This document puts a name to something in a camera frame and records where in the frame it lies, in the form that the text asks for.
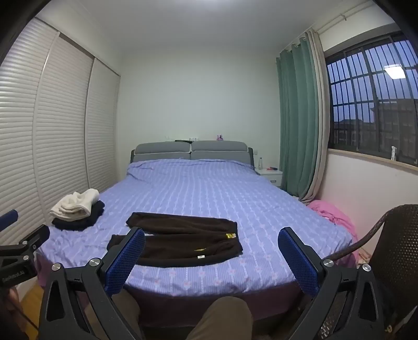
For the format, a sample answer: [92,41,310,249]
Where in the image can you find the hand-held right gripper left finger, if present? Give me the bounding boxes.
[38,226,146,340]

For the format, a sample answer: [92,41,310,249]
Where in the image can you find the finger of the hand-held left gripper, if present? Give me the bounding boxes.
[0,209,19,231]
[18,224,50,259]

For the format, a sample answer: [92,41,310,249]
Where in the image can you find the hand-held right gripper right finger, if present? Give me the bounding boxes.
[277,227,387,340]

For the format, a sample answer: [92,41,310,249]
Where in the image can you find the dark brown pants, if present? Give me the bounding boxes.
[107,212,244,269]

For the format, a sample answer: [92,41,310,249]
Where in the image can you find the person's left hand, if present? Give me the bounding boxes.
[5,287,22,314]

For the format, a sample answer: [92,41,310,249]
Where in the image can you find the folded dark navy garment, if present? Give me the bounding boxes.
[51,200,106,231]

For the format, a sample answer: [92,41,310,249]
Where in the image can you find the folded white garment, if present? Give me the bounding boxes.
[50,189,100,219]

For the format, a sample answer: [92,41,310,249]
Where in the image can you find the pink cloth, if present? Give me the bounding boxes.
[307,199,359,262]

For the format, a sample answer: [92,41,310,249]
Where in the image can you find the white louvred wardrobe door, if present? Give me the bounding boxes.
[85,59,121,194]
[0,16,61,246]
[33,34,96,226]

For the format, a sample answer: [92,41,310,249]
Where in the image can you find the white nightstand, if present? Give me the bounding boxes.
[255,168,283,188]

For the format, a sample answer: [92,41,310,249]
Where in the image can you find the person's right leg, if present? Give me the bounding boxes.
[184,296,254,340]

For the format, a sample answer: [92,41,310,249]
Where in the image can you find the brown wicker chair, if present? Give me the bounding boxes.
[323,204,418,340]

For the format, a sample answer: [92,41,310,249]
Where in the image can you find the bed with purple sheet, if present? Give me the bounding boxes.
[34,159,357,327]

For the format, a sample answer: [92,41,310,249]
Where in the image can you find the wooden windowsill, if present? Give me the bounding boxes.
[327,148,418,173]

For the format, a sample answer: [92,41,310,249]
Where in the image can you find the green curtain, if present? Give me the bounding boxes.
[276,39,321,205]

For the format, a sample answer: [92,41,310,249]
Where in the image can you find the grey padded headboard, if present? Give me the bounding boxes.
[131,140,254,165]

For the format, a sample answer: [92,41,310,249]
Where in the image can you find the beige curtain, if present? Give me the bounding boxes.
[299,29,331,206]

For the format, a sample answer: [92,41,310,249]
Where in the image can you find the barred window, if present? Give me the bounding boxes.
[322,31,418,164]

